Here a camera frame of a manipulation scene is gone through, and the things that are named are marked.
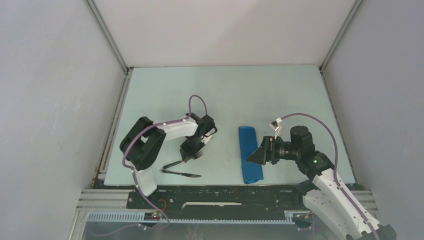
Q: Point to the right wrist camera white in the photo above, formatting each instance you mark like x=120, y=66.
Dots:
x=277, y=126

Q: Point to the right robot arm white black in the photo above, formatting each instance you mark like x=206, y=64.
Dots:
x=323, y=193

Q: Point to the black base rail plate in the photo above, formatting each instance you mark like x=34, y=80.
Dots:
x=245, y=203

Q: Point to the knife with black handle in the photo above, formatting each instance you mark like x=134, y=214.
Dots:
x=189, y=175

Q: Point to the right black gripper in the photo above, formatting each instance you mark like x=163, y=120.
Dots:
x=266, y=152

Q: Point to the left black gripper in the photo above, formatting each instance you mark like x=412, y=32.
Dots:
x=186, y=152

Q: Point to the aluminium frame rail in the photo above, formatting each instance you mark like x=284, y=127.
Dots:
x=105, y=202

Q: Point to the fork with black handle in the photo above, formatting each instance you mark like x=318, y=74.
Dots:
x=185, y=159

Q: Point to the blue cloth napkin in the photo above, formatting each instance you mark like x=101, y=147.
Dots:
x=251, y=172

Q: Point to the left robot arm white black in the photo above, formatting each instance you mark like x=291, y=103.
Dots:
x=142, y=145

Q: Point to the small circuit board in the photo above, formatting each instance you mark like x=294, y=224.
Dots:
x=153, y=216

